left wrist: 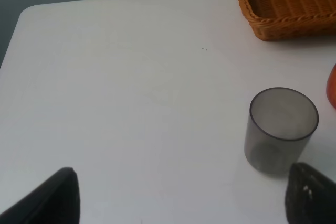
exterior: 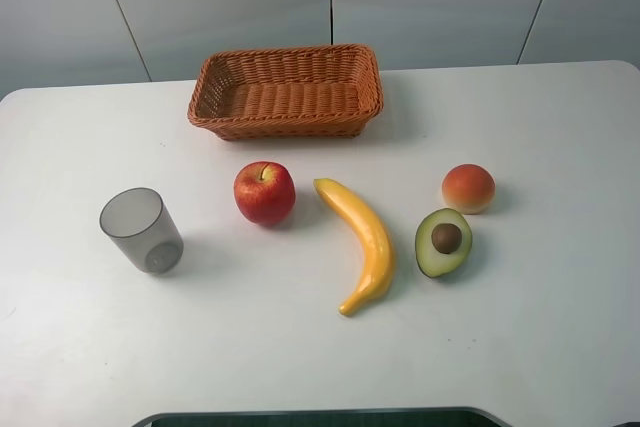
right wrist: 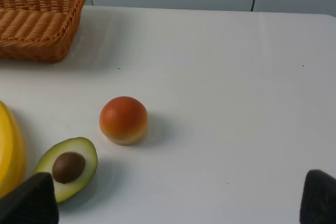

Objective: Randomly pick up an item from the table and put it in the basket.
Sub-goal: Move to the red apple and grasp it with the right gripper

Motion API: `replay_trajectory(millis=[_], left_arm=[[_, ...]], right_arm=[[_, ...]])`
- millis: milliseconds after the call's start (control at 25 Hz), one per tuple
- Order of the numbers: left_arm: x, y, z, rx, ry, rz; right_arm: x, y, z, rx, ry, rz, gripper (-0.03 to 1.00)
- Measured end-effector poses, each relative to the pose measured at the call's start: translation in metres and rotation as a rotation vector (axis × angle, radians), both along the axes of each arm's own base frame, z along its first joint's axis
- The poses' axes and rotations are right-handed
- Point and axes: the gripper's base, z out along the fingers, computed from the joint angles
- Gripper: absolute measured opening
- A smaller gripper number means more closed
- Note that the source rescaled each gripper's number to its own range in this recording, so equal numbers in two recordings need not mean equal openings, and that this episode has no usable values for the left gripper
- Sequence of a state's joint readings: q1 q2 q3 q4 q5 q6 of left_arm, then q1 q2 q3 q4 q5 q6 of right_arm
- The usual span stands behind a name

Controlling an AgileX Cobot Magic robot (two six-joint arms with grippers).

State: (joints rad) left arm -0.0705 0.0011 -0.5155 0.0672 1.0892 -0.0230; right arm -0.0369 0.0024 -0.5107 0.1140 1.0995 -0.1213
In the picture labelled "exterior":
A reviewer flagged grey translucent plastic cup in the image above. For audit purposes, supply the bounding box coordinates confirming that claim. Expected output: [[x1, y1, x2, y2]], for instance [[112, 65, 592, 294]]
[[99, 187, 184, 275]]

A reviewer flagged yellow banana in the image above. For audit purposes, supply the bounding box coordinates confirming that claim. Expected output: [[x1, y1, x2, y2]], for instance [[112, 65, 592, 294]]
[[313, 178, 396, 316]]

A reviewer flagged orange peach half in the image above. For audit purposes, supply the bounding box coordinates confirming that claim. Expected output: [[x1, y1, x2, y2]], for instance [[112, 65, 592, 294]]
[[441, 164, 496, 215]]

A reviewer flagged red apple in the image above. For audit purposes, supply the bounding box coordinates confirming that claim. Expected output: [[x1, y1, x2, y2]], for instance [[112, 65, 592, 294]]
[[233, 161, 296, 226]]

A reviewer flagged brown wicker basket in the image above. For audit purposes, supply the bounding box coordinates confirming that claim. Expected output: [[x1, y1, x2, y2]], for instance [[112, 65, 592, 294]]
[[187, 44, 383, 141]]

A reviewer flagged halved avocado with pit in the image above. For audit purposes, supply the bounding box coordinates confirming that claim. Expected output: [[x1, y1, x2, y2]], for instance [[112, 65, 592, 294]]
[[414, 208, 473, 278]]

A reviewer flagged dark monitor edge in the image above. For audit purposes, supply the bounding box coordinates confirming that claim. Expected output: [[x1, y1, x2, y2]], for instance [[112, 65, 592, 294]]
[[136, 408, 506, 427]]

